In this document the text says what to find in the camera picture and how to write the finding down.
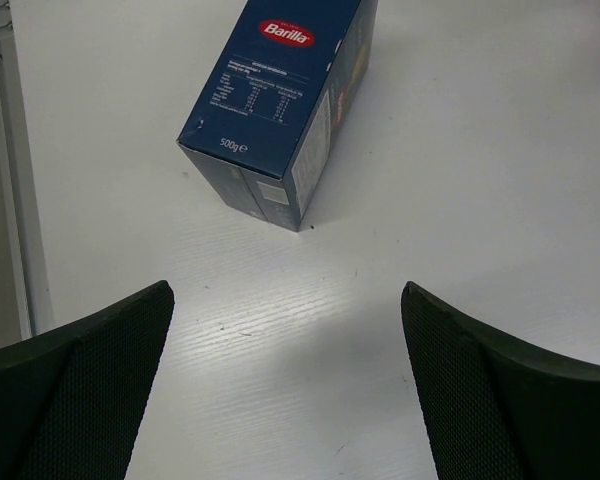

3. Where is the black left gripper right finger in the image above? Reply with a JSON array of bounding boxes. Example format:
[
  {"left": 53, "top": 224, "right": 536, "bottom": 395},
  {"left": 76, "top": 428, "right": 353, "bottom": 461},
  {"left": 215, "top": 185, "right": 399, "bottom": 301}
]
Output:
[{"left": 401, "top": 282, "right": 600, "bottom": 479}]

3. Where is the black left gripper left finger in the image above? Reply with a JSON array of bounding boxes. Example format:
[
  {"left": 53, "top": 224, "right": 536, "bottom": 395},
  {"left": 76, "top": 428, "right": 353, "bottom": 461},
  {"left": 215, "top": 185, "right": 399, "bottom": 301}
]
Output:
[{"left": 0, "top": 280, "right": 174, "bottom": 479}]

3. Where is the blue pasta box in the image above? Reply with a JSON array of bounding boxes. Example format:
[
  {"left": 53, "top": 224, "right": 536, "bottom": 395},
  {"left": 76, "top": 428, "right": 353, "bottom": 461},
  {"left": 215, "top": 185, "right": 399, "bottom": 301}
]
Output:
[{"left": 177, "top": 0, "right": 378, "bottom": 232}]

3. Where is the grey table edge rail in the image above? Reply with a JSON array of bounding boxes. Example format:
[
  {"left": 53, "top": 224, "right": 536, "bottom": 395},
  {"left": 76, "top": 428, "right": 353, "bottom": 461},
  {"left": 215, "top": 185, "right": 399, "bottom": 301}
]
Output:
[{"left": 0, "top": 1, "right": 54, "bottom": 339}]

